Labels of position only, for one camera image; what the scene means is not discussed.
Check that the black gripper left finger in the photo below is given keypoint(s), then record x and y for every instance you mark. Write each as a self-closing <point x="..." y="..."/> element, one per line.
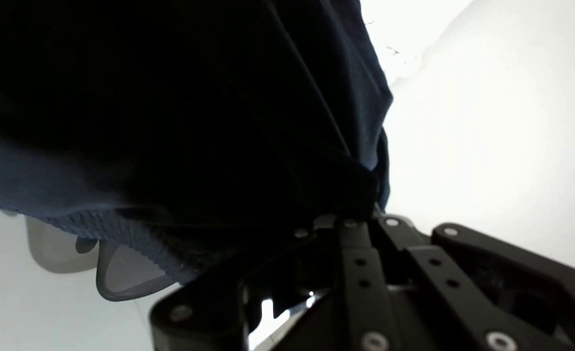
<point x="357" y="286"/>

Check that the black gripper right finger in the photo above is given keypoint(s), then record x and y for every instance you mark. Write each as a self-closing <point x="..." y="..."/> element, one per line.
<point x="468" y="286"/>

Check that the dark navy striped jacket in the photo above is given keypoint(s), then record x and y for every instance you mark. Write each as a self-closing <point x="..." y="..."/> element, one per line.
<point x="170" y="99"/>

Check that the grey rounded object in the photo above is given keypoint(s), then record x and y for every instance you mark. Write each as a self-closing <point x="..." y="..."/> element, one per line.
<point x="131" y="276"/>
<point x="55" y="251"/>

